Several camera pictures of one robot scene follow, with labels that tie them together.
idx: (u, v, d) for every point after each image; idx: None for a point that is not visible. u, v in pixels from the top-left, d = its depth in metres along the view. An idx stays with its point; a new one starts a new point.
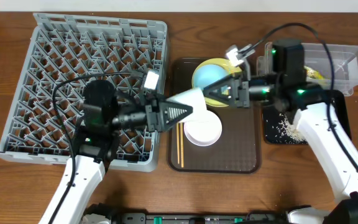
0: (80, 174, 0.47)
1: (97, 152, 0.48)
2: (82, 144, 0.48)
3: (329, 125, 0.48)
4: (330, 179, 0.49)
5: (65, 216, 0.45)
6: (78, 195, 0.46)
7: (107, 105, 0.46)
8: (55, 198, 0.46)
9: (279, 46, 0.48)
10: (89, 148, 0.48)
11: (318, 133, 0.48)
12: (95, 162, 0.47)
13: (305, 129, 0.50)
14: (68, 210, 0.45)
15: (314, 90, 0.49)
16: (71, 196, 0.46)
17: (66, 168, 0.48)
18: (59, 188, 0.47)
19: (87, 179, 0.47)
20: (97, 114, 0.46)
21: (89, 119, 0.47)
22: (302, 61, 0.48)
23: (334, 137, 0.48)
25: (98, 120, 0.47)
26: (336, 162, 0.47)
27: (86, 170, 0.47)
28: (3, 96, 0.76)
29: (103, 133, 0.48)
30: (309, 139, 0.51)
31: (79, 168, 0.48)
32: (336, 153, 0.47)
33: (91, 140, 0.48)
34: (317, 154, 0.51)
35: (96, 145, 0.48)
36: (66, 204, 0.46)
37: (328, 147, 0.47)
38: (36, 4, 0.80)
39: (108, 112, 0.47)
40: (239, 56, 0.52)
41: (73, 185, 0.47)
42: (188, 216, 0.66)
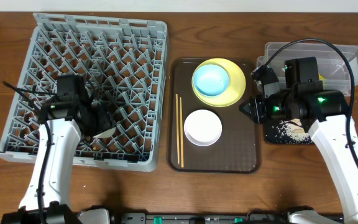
0: (56, 132, 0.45)
1: (67, 113, 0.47)
2: (48, 112, 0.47)
3: (347, 141, 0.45)
4: (342, 196, 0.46)
5: (53, 170, 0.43)
6: (58, 151, 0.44)
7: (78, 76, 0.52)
8: (38, 159, 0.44)
9: (291, 60, 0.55)
10: (56, 111, 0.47)
11: (334, 148, 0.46)
12: (67, 120, 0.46)
13: (321, 140, 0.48)
14: (55, 165, 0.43)
15: (335, 99, 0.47)
16: (54, 153, 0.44)
17: (41, 133, 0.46)
18: (40, 150, 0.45)
19: (64, 135, 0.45)
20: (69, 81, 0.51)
21: (61, 91, 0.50)
22: (316, 73, 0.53)
23: (352, 154, 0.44)
25: (69, 87, 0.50)
26: (351, 183, 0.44)
27: (62, 127, 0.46)
28: (3, 96, 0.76)
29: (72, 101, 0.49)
30: (324, 150, 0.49)
31: (54, 128, 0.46)
32: (352, 172, 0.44)
33: (56, 106, 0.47)
34: (330, 170, 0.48)
35: (62, 108, 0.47)
36: (52, 159, 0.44)
37: (342, 164, 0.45)
38: (36, 5, 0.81)
39: (81, 85, 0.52)
40: (256, 76, 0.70)
41: (52, 143, 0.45)
42: (188, 216, 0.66)
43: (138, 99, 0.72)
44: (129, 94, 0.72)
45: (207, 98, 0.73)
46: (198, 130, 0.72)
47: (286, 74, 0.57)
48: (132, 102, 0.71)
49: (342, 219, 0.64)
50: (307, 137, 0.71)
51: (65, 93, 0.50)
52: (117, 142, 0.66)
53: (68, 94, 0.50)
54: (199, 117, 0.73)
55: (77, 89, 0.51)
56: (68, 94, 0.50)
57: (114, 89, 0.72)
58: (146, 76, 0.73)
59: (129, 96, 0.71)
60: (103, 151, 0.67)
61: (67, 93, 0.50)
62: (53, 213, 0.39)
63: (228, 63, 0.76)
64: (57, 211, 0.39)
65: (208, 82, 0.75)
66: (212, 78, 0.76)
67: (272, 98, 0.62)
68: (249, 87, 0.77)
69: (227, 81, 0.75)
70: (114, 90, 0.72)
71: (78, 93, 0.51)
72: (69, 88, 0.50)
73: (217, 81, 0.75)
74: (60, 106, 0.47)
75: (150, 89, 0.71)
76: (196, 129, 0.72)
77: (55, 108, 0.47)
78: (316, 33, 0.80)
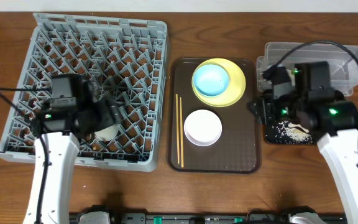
0: (53, 151, 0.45)
1: (63, 123, 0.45)
2: (43, 122, 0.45)
3: None
4: (348, 214, 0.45)
5: (50, 197, 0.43)
6: (57, 172, 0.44)
7: (72, 77, 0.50)
8: (35, 183, 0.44)
9: (302, 64, 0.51)
10: (51, 122, 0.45)
11: (345, 166, 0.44)
12: (64, 134, 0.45)
13: (330, 155, 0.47)
14: (53, 190, 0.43)
15: (348, 111, 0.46)
16: (51, 176, 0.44)
17: (37, 150, 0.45)
18: (37, 172, 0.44)
19: (62, 154, 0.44)
20: (64, 84, 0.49)
21: (57, 94, 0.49)
22: (327, 79, 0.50)
23: None
25: (65, 90, 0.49)
26: None
27: (59, 145, 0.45)
28: (3, 96, 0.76)
29: (68, 106, 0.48)
30: (332, 166, 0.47)
31: (50, 146, 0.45)
32: None
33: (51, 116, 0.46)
34: (338, 187, 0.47)
35: (57, 117, 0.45)
36: (49, 184, 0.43)
37: (353, 185, 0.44)
38: (36, 5, 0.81)
39: (77, 88, 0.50)
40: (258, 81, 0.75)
41: (50, 163, 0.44)
42: (188, 216, 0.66)
43: (138, 99, 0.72)
44: (128, 94, 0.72)
45: (205, 98, 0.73)
46: (198, 129, 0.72)
47: (295, 78, 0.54)
48: (132, 102, 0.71)
49: (342, 219, 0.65)
50: (308, 137, 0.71)
51: (61, 96, 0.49)
52: (117, 142, 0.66)
53: (64, 97, 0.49)
54: (199, 117, 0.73)
55: (73, 92, 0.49)
56: (63, 98, 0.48)
57: (114, 89, 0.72)
58: (146, 76, 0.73)
59: (129, 96, 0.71)
60: (103, 152, 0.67)
61: (63, 96, 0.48)
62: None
63: (229, 64, 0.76)
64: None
65: (208, 83, 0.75)
66: (214, 80, 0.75)
67: (281, 99, 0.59)
68: (249, 87, 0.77)
69: (227, 81, 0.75)
70: (114, 91, 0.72)
71: (73, 96, 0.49)
72: (64, 91, 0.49)
73: (219, 83, 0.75)
74: (56, 114, 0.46)
75: (150, 89, 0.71)
76: (196, 129, 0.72)
77: (51, 117, 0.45)
78: (316, 33, 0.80)
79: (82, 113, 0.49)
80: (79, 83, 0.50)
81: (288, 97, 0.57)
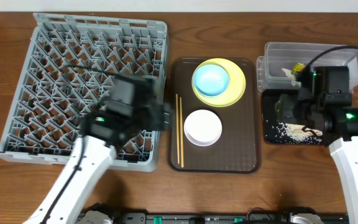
0: (88, 158, 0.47)
1: (109, 134, 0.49)
2: (93, 123, 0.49)
3: None
4: (352, 218, 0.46)
5: (67, 201, 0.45)
6: (82, 180, 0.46)
7: (137, 85, 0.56)
8: (59, 180, 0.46)
9: (322, 68, 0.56)
10: (99, 128, 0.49)
11: (355, 172, 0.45)
12: (106, 146, 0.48)
13: (341, 160, 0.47)
14: (72, 195, 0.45)
15: None
16: (76, 180, 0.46)
17: (74, 150, 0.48)
18: (65, 170, 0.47)
19: (95, 164, 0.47)
20: (127, 89, 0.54)
21: (118, 97, 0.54)
22: (345, 86, 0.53)
23: None
25: (127, 96, 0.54)
26: None
27: (96, 155, 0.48)
28: (3, 96, 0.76)
29: (122, 113, 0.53)
30: (340, 168, 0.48)
31: (86, 153, 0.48)
32: None
33: (103, 120, 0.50)
34: (345, 191, 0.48)
35: (107, 126, 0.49)
36: (71, 188, 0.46)
37: None
38: (36, 5, 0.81)
39: (137, 96, 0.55)
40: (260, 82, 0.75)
41: (79, 169, 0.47)
42: (188, 216, 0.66)
43: None
44: None
45: (206, 99, 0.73)
46: (199, 129, 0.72)
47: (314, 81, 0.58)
48: None
49: (342, 219, 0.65)
50: (307, 137, 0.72)
51: (120, 99, 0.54)
52: None
53: (122, 102, 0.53)
54: (199, 116, 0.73)
55: (132, 99, 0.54)
56: (122, 102, 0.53)
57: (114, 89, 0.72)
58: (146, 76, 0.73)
59: None
60: None
61: (122, 101, 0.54)
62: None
63: (228, 64, 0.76)
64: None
65: (209, 83, 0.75)
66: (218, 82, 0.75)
67: (303, 102, 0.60)
68: (249, 87, 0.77)
69: (227, 81, 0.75)
70: None
71: (131, 103, 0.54)
72: (125, 97, 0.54)
73: (220, 84, 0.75)
74: (106, 121, 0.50)
75: None
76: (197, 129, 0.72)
77: (101, 122, 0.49)
78: (316, 33, 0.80)
79: (129, 127, 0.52)
80: (139, 93, 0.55)
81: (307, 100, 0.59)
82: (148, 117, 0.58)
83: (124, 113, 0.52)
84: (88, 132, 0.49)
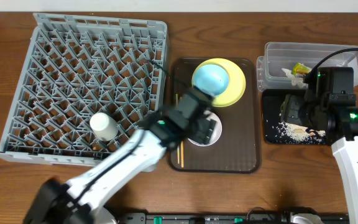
0: (142, 147, 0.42)
1: (166, 137, 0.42)
2: (153, 122, 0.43)
3: None
4: (352, 218, 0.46)
5: (109, 180, 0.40)
6: (130, 168, 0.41)
7: (202, 102, 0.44)
8: (114, 155, 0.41)
9: (326, 68, 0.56)
10: (156, 130, 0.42)
11: (357, 172, 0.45)
12: (159, 145, 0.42)
13: (342, 158, 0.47)
14: (119, 176, 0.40)
15: None
16: (127, 163, 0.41)
17: (133, 135, 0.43)
18: (120, 149, 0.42)
19: (146, 157, 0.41)
20: (191, 103, 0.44)
21: (181, 106, 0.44)
22: (349, 86, 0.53)
23: None
25: (188, 109, 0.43)
26: None
27: (152, 149, 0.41)
28: (3, 96, 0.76)
29: (178, 126, 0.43)
30: (342, 168, 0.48)
31: (142, 141, 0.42)
32: None
33: (164, 124, 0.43)
34: (345, 191, 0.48)
35: (165, 129, 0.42)
36: (120, 168, 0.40)
37: None
38: (37, 5, 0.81)
39: (197, 113, 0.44)
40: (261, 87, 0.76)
41: (132, 154, 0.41)
42: (188, 216, 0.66)
43: (138, 99, 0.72)
44: (128, 94, 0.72)
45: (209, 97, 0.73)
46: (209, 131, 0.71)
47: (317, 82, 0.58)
48: (132, 102, 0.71)
49: (342, 220, 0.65)
50: (308, 137, 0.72)
51: (179, 111, 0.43)
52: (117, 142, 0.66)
53: (181, 114, 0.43)
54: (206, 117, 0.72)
55: (191, 116, 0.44)
56: (180, 114, 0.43)
57: (114, 90, 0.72)
58: (146, 76, 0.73)
59: (129, 96, 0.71)
60: (103, 151, 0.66)
61: (181, 112, 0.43)
62: (82, 216, 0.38)
63: (229, 64, 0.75)
64: (85, 216, 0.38)
65: (209, 83, 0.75)
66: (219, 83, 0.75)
67: (308, 103, 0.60)
68: (249, 87, 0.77)
69: (227, 81, 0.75)
70: (114, 90, 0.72)
71: (189, 119, 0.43)
72: (186, 110, 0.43)
73: (221, 84, 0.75)
74: (165, 125, 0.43)
75: (150, 89, 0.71)
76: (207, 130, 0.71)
77: (161, 124, 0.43)
78: (316, 33, 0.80)
79: (183, 137, 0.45)
80: (201, 109, 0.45)
81: (312, 102, 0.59)
82: (196, 132, 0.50)
83: (181, 126, 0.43)
84: (148, 127, 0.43)
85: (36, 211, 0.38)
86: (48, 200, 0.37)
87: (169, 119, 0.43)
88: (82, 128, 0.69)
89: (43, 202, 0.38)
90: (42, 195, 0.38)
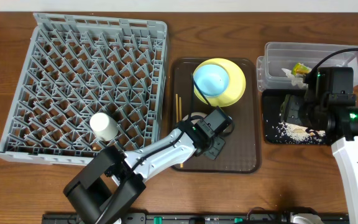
0: (181, 141, 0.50)
1: (197, 140, 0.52)
2: (188, 127, 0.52)
3: None
4: (352, 218, 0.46)
5: (156, 159, 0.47)
6: (172, 155, 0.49)
7: (227, 121, 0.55)
8: (160, 142, 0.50)
9: (326, 68, 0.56)
10: (189, 134, 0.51)
11: (357, 172, 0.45)
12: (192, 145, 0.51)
13: (342, 158, 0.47)
14: (161, 159, 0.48)
15: None
16: (170, 150, 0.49)
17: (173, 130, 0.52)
18: (164, 139, 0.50)
19: (183, 149, 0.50)
20: (219, 119, 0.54)
21: (209, 118, 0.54)
22: (348, 85, 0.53)
23: None
25: (215, 123, 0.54)
26: None
27: (188, 145, 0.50)
28: (4, 96, 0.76)
29: (205, 135, 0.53)
30: (342, 168, 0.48)
31: (181, 137, 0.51)
32: None
33: (194, 130, 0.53)
34: (345, 190, 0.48)
35: (196, 135, 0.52)
36: (165, 154, 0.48)
37: None
38: (37, 5, 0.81)
39: (223, 127, 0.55)
40: (261, 88, 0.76)
41: (173, 145, 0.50)
42: (188, 216, 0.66)
43: (138, 99, 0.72)
44: (129, 94, 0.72)
45: (209, 97, 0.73)
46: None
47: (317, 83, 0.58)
48: (132, 102, 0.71)
49: (342, 219, 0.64)
50: (308, 137, 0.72)
51: (209, 123, 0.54)
52: (116, 142, 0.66)
53: (210, 127, 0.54)
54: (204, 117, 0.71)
55: (218, 129, 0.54)
56: (209, 126, 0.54)
57: (114, 90, 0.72)
58: (146, 76, 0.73)
59: (129, 96, 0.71)
60: None
61: (209, 125, 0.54)
62: (133, 182, 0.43)
63: (228, 63, 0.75)
64: (137, 183, 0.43)
65: (209, 84, 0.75)
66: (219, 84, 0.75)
67: (308, 103, 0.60)
68: (249, 87, 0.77)
69: (227, 82, 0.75)
70: (114, 91, 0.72)
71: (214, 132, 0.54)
72: (214, 123, 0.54)
73: (221, 86, 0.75)
74: (197, 132, 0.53)
75: (150, 89, 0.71)
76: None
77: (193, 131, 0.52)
78: (316, 33, 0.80)
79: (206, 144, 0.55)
80: (224, 125, 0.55)
81: (312, 102, 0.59)
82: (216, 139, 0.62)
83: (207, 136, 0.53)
84: (184, 130, 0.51)
85: (89, 175, 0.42)
86: (105, 164, 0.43)
87: (199, 127, 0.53)
88: (82, 128, 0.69)
89: (100, 165, 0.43)
90: (100, 160, 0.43)
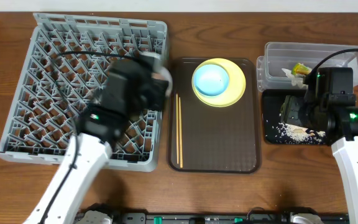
0: (83, 155, 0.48)
1: (104, 130, 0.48)
2: (87, 121, 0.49)
3: None
4: (352, 218, 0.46)
5: (62, 202, 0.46)
6: (80, 177, 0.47)
7: (130, 76, 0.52)
8: (55, 180, 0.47)
9: (326, 68, 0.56)
10: (93, 123, 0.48)
11: (357, 172, 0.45)
12: (101, 142, 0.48)
13: (342, 158, 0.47)
14: (66, 198, 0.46)
15: None
16: (72, 180, 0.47)
17: (68, 149, 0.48)
18: (61, 169, 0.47)
19: (90, 161, 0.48)
20: (119, 82, 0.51)
21: (110, 89, 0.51)
22: (348, 86, 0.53)
23: None
25: (118, 90, 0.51)
26: None
27: (94, 155, 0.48)
28: (3, 96, 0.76)
29: (115, 110, 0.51)
30: (342, 168, 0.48)
31: (81, 150, 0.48)
32: None
33: (99, 119, 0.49)
34: (346, 191, 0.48)
35: (102, 123, 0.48)
36: (67, 191, 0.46)
37: None
38: (37, 5, 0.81)
39: (128, 88, 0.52)
40: (261, 88, 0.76)
41: (74, 167, 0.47)
42: (188, 216, 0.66)
43: None
44: None
45: (221, 95, 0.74)
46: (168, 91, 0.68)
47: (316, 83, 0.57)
48: None
49: (342, 219, 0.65)
50: (308, 137, 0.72)
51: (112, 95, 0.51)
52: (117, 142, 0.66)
53: (114, 98, 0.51)
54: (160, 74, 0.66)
55: (123, 92, 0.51)
56: (114, 97, 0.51)
57: None
58: None
59: None
60: None
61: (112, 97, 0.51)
62: None
63: (228, 63, 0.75)
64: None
65: (209, 83, 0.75)
66: (219, 84, 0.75)
67: (309, 103, 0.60)
68: (249, 86, 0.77)
69: (227, 82, 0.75)
70: None
71: (124, 97, 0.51)
72: (117, 91, 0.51)
73: (221, 85, 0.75)
74: (101, 119, 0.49)
75: None
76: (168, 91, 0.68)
77: (96, 119, 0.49)
78: (316, 33, 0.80)
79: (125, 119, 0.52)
80: (130, 84, 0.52)
81: (312, 102, 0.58)
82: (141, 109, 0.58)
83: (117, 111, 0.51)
84: (82, 124, 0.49)
85: None
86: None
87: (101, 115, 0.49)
88: None
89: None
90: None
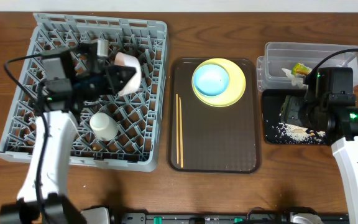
0: (53, 124, 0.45)
1: (61, 107, 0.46)
2: (42, 105, 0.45)
3: None
4: (352, 218, 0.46)
5: (50, 163, 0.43)
6: (57, 141, 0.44)
7: (63, 54, 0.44)
8: (36, 152, 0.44)
9: (326, 68, 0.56)
10: (51, 104, 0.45)
11: (357, 172, 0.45)
12: (64, 112, 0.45)
13: (342, 158, 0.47)
14: (52, 160, 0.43)
15: None
16: (51, 145, 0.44)
17: (38, 126, 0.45)
18: (37, 142, 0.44)
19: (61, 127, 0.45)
20: (56, 65, 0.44)
21: (51, 73, 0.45)
22: (348, 86, 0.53)
23: None
25: (59, 71, 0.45)
26: None
27: (61, 120, 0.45)
28: (3, 96, 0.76)
29: (64, 89, 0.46)
30: (342, 168, 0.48)
31: (51, 121, 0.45)
32: None
33: (53, 98, 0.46)
34: (346, 191, 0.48)
35: (58, 100, 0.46)
36: (50, 155, 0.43)
37: None
38: (37, 5, 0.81)
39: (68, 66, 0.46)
40: (261, 88, 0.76)
41: (49, 135, 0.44)
42: (188, 216, 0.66)
43: (138, 99, 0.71)
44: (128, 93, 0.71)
45: (221, 95, 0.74)
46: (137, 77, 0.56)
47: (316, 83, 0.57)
48: (132, 102, 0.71)
49: (342, 219, 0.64)
50: (307, 137, 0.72)
51: (55, 77, 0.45)
52: (116, 142, 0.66)
53: (58, 79, 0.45)
54: (125, 63, 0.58)
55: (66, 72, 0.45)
56: (58, 79, 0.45)
57: None
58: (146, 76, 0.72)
59: (129, 96, 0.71)
60: (103, 152, 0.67)
61: (56, 79, 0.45)
62: (50, 203, 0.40)
63: (228, 64, 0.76)
64: (54, 198, 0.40)
65: (209, 83, 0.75)
66: (218, 84, 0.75)
67: (309, 103, 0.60)
68: (249, 86, 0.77)
69: (227, 82, 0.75)
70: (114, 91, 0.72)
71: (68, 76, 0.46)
72: (58, 73, 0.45)
73: (221, 85, 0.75)
74: (56, 96, 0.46)
75: (150, 89, 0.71)
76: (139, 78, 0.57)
77: (50, 101, 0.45)
78: (316, 33, 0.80)
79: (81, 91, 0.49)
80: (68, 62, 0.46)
81: (312, 102, 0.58)
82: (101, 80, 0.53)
83: (68, 89, 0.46)
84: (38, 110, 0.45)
85: None
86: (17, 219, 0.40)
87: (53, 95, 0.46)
88: (82, 128, 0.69)
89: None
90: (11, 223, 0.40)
